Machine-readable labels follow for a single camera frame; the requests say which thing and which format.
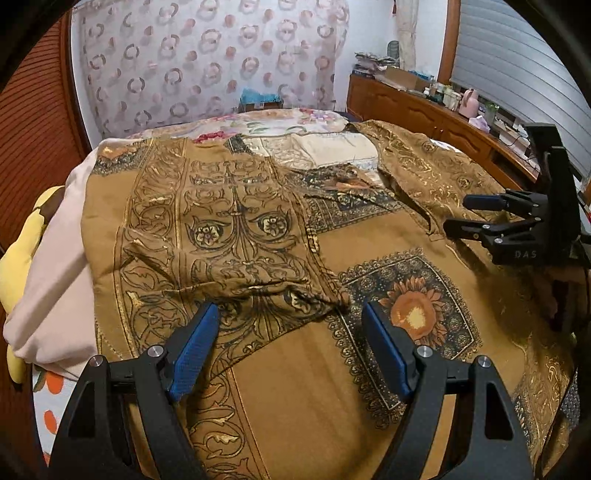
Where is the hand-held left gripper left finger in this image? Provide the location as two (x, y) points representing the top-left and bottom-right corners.
(48, 302), (221, 480)

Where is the white orange-print bedsheet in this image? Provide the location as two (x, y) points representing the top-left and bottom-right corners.
(30, 364), (100, 467)

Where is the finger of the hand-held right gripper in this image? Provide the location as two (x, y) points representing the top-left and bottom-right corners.
(443, 219), (539, 254)
(463, 192), (550, 219)

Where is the teal cloth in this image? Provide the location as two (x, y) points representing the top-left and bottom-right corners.
(240, 88), (283, 108)

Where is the pale pink cloth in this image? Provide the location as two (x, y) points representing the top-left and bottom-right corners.
(4, 150), (100, 370)

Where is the pile of folded clothes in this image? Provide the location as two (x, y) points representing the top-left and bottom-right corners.
(353, 52), (400, 77)

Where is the cream patterned cloth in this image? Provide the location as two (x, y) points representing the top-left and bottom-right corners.
(249, 133), (380, 171)

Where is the grey window blind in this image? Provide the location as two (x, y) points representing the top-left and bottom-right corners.
(450, 0), (591, 182)

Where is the cardboard box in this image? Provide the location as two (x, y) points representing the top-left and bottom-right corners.
(379, 66), (430, 91)

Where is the group of small bottles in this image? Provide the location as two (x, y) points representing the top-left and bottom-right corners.
(425, 82), (462, 110)

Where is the wooden cabinet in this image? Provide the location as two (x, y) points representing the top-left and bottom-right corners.
(346, 74), (542, 185)

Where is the brown gold patterned garment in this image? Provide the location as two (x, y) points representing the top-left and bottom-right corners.
(81, 119), (583, 480)

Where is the person's right hand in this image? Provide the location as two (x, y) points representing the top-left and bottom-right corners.
(538, 265), (591, 324)

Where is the wooden window frame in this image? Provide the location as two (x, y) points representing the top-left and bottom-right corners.
(436, 0), (462, 86)

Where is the ring-patterned sheer curtain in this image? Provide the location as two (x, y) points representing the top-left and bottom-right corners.
(69, 0), (352, 139)

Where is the yellow plush pillow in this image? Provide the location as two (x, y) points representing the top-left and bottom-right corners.
(0, 186), (65, 385)

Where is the tied beige curtain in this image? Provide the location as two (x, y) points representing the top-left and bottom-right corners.
(394, 0), (419, 70)

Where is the floral blanket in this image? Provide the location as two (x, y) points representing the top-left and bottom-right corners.
(124, 107), (361, 145)

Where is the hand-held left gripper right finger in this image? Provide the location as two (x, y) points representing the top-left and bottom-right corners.
(361, 300), (550, 480)

